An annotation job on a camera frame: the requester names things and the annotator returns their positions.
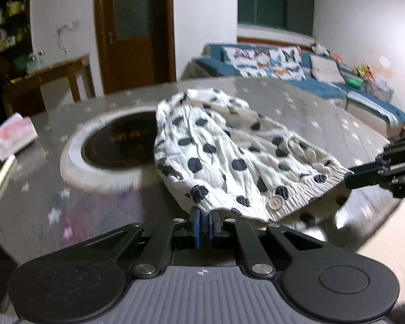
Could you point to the white navy polka dot garment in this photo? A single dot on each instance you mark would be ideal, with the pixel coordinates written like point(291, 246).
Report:
point(214, 152)

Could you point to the brown wooden door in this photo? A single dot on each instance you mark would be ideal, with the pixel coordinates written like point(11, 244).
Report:
point(136, 43)

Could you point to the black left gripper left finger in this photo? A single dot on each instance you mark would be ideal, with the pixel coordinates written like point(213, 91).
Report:
point(142, 253)

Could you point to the blue sectional sofa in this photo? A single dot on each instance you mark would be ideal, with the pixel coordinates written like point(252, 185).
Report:
point(357, 101)

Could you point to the white red marker pen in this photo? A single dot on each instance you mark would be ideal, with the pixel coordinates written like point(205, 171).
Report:
point(7, 168)

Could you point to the butterfly print pillow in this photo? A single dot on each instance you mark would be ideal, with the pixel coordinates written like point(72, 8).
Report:
point(278, 63)

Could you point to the black white plush toy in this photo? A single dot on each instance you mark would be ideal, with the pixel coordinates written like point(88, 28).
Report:
point(318, 49)

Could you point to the beige square cushion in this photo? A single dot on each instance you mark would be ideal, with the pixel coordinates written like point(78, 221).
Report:
point(325, 70)

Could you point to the wooden side table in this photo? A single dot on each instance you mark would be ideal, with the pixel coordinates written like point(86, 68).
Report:
point(68, 68)

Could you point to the dark wooden shelf cabinet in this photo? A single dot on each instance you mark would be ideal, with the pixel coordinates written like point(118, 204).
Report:
point(15, 41)

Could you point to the round built-in induction cooker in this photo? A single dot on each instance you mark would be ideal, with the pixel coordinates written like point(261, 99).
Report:
point(112, 152)

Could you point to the green ball toy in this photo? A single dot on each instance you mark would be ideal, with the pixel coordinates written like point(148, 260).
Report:
point(354, 82)

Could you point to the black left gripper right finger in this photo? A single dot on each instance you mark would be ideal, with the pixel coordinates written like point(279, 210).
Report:
point(262, 254)

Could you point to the pink white tissue pack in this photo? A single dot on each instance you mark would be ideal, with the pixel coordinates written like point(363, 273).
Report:
point(16, 132)

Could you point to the dark green window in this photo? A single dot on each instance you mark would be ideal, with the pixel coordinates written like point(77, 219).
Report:
point(295, 16)

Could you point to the glass jar on table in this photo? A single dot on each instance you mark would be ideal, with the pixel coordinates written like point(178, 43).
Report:
point(34, 62)

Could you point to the wall socket with cable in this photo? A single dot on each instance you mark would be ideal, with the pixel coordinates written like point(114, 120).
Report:
point(65, 29)

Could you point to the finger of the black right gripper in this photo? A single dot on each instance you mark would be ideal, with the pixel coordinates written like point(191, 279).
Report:
point(387, 170)

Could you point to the colourful toys pile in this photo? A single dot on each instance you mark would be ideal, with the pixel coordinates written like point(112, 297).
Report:
point(363, 71)

